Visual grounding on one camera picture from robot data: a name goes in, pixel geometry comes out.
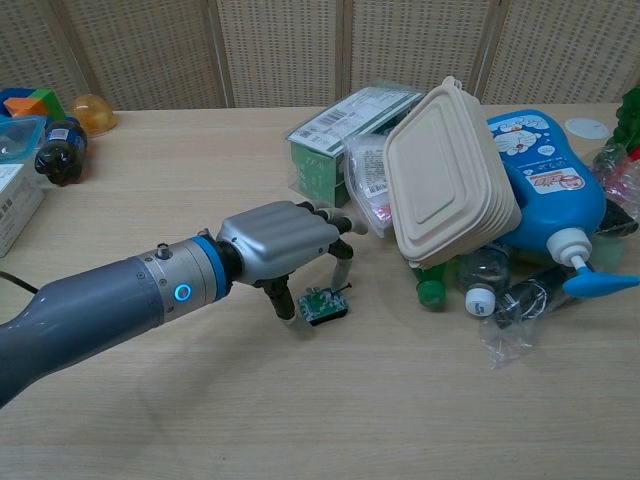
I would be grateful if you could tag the orange transparent dome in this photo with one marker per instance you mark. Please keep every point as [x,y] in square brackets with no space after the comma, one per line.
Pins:
[95,115]

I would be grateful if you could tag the white round lid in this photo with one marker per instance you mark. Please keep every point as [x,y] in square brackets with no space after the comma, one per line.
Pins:
[588,128]

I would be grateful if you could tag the beige lunch box stack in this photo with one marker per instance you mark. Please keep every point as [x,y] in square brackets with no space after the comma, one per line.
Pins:
[445,185]

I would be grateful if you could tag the colourful block puzzle cube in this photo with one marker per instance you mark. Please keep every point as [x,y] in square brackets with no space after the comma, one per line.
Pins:
[35,102]

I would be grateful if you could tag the blue cartoon pump bottle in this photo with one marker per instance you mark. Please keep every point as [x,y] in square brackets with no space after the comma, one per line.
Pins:
[545,185]

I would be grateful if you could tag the woven folding screen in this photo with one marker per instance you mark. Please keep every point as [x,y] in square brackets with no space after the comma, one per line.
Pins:
[280,50]

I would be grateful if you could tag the clear bottle with white cap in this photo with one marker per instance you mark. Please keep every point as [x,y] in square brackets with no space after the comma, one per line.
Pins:
[482,285]

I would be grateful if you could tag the small cola bottle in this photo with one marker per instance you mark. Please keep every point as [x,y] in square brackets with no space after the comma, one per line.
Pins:
[62,152]

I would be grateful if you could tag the green cardboard box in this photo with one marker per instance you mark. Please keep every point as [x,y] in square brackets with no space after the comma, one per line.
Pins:
[345,130]

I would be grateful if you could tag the white cardboard box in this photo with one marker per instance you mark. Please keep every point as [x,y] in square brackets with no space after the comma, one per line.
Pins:
[15,210]

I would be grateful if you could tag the clear bag with black parts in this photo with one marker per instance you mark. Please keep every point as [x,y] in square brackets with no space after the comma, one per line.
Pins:
[620,195]

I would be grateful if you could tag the black item in clear bag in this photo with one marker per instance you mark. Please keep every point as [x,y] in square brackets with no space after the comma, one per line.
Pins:
[530,300]

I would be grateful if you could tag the clear snack bag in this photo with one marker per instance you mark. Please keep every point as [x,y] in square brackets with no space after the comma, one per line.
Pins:
[367,180]

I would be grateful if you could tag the green bottle with green cap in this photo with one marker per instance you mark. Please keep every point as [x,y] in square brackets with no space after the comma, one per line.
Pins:
[432,290]

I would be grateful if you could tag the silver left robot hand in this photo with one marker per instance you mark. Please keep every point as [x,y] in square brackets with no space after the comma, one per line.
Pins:
[280,235]

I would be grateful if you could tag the blue plastic food container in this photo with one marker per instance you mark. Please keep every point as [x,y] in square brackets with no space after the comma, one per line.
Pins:
[17,137]

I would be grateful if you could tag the pale green plastic tub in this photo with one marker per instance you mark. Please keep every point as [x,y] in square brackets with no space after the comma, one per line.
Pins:
[607,250]

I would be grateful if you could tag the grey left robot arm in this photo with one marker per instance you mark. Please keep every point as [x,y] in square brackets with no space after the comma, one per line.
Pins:
[100,305]

